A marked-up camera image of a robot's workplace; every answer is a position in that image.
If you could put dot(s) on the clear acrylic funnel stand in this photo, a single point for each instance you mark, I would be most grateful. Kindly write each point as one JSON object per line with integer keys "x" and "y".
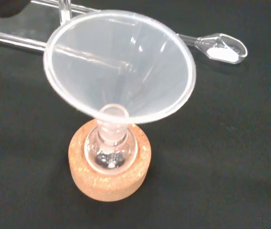
{"x": 13, "y": 26}

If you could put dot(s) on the translucent plastic funnel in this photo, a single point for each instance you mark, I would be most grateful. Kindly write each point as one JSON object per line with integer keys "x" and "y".
{"x": 83, "y": 47}

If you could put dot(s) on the small glass round-bottom flask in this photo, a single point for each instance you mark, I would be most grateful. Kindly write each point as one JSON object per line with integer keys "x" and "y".
{"x": 126, "y": 157}

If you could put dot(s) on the black bench cloth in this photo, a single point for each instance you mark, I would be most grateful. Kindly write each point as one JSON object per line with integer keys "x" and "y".
{"x": 221, "y": 143}

